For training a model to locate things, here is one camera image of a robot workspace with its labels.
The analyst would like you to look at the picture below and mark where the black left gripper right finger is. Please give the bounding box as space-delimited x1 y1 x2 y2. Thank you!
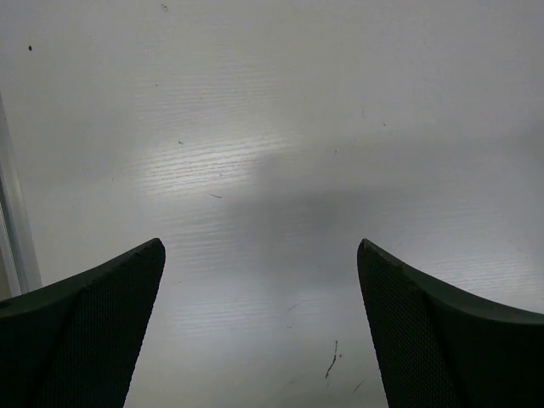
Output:
357 239 543 407

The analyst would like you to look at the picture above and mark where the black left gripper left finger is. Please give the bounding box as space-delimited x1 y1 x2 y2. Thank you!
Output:
1 238 165 407

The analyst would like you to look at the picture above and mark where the aluminium table edge rail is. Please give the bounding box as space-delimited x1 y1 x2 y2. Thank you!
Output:
1 108 43 297

